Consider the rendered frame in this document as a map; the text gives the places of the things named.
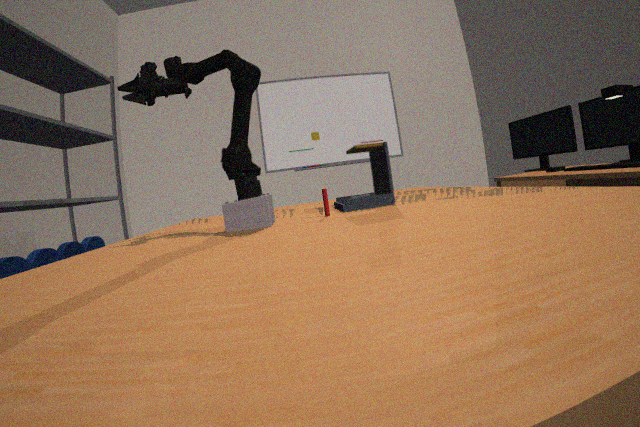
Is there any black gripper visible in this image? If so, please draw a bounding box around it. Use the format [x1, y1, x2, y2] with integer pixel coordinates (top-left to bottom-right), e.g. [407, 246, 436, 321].
[117, 70, 172, 106]

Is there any dark red peg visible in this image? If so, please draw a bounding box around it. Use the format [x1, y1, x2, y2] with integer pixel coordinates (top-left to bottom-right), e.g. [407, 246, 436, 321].
[322, 189, 330, 216]

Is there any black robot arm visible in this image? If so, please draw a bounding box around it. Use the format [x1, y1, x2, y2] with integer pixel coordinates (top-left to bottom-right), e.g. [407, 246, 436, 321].
[163, 49, 263, 201]

